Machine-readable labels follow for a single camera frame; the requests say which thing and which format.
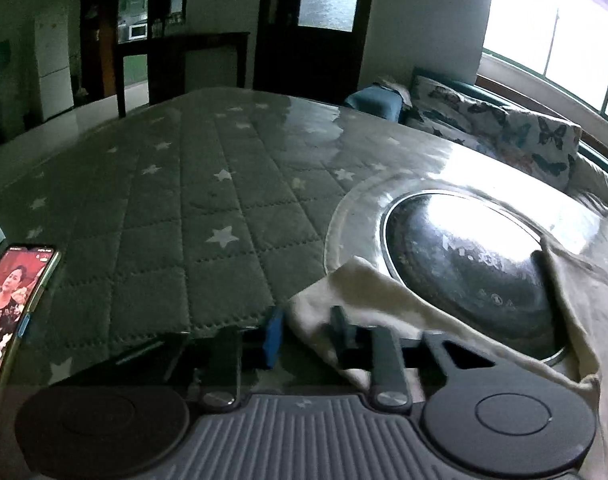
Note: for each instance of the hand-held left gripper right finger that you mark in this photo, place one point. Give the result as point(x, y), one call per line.
point(340, 332)

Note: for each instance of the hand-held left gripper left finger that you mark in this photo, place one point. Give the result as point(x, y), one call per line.
point(274, 335)

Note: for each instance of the cream garment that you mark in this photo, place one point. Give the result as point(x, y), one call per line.
point(324, 295)

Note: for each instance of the round black induction cooktop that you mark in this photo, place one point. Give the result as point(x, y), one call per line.
point(459, 260)

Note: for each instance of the grey quilted star table cover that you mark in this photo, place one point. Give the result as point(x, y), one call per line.
point(183, 210)

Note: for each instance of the blue covered sofa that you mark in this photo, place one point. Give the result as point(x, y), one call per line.
point(374, 102)

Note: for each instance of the pale cloth on sofa armrest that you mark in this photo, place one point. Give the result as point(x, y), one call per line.
point(391, 87)

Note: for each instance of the long butterfly print pillow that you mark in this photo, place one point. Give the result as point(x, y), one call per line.
point(449, 97)

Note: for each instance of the smartphone with lit screen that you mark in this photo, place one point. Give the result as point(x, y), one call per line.
point(8, 300)

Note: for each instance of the square butterfly print pillow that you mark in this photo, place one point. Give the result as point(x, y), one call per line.
point(544, 145)

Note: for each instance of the dark wooden cabinet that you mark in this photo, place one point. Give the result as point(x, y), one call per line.
point(183, 60)

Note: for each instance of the dark door with frosted glass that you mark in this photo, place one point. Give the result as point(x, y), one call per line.
point(279, 35)

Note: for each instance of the plain white pillow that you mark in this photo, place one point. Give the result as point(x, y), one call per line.
point(599, 180)

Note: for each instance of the white microwave oven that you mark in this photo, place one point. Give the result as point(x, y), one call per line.
point(137, 32)

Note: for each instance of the white refrigerator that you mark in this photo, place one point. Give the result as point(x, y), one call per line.
point(53, 60)

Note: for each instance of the green framed window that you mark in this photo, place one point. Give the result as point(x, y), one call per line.
point(534, 35)

